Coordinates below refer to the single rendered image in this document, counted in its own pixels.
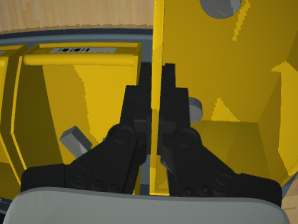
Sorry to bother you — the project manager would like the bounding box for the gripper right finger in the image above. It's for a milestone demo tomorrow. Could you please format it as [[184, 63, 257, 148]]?
[[157, 63, 282, 207]]

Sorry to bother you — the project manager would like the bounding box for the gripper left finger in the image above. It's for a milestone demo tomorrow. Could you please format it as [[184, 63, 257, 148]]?
[[20, 62, 152, 195]]

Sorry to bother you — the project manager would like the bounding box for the grey steel disc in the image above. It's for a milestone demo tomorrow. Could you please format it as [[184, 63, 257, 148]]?
[[200, 0, 241, 19], [189, 97, 203, 124]]

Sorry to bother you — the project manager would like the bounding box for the yellow bin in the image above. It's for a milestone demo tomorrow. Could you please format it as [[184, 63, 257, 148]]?
[[149, 0, 298, 195], [0, 44, 28, 200], [11, 42, 142, 170]]

